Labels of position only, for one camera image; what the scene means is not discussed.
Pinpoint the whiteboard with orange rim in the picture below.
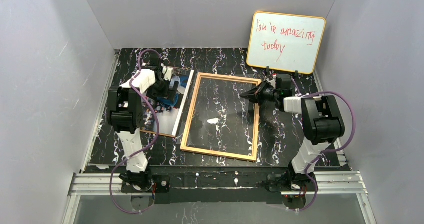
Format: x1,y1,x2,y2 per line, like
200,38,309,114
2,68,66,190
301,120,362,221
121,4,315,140
246,11,327,75

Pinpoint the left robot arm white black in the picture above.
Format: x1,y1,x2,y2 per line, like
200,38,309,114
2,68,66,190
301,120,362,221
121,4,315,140
106,62,179,174

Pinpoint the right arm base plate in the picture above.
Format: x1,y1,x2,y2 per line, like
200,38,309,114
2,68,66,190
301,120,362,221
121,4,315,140
265,174,310,196

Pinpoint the printed photo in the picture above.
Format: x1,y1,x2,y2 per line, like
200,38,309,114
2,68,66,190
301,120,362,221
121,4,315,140
133,67,195,138

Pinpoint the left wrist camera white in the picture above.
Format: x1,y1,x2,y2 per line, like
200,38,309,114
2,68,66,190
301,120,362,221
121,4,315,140
162,66,174,82

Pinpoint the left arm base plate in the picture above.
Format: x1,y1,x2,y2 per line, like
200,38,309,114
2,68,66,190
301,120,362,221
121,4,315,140
119,173,171,194

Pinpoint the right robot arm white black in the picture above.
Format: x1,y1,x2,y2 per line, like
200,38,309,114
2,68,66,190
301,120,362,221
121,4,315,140
240,74,345,177

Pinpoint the aluminium rail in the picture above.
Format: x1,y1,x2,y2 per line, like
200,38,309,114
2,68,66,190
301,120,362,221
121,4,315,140
68,171,368,196

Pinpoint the wooden picture frame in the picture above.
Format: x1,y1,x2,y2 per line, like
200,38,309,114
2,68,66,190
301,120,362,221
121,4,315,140
180,72,262,162

